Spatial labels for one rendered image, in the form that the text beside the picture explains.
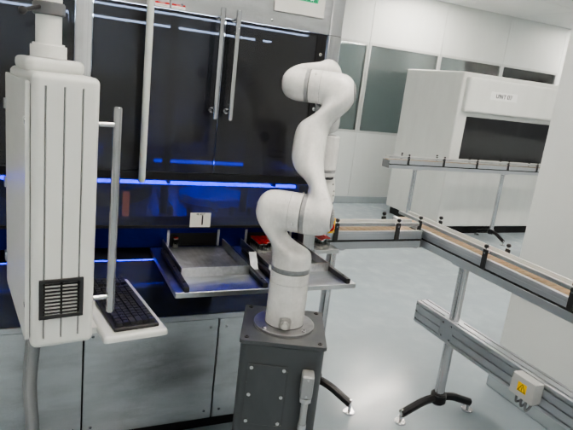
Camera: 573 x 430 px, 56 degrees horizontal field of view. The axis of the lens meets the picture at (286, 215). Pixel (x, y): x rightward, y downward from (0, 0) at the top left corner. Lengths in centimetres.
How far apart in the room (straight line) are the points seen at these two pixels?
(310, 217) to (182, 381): 119
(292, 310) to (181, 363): 91
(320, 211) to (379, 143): 654
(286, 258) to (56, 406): 124
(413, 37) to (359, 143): 166
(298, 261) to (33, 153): 77
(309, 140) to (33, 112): 74
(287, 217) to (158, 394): 121
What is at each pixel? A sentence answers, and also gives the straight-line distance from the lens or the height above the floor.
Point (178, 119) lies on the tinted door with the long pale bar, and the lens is 213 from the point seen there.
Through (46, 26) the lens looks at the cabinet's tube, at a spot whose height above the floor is 167.
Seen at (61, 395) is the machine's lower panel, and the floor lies 30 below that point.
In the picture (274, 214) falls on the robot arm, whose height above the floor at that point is 122.
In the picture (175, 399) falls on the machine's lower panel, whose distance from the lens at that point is 254.
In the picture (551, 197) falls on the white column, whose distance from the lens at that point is 316.
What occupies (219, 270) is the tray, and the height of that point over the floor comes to 90.
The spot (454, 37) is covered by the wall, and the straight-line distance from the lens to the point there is 868.
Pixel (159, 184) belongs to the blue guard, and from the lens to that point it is 214.
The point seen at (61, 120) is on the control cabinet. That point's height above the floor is 144.
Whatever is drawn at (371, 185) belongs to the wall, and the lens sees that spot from 812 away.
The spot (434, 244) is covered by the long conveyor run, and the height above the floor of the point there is 89.
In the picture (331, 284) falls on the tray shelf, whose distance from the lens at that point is 207.
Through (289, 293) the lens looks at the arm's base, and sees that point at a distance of 163.
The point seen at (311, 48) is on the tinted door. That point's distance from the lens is 230.
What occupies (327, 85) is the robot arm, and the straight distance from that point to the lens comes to 165.
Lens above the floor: 160
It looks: 14 degrees down
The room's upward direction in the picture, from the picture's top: 7 degrees clockwise
